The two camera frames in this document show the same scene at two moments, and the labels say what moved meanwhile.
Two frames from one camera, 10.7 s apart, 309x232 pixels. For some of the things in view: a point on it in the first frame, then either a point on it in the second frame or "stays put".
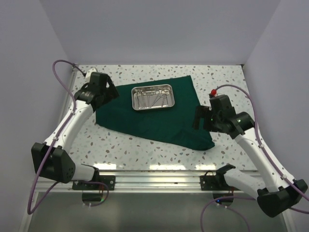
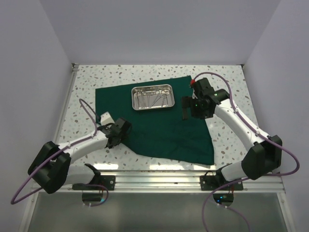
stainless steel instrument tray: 152,96 stays put
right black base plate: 213,182 stays put
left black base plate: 109,180 stays put
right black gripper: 201,111 -> 206,114
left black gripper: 111,93 -> 123,135
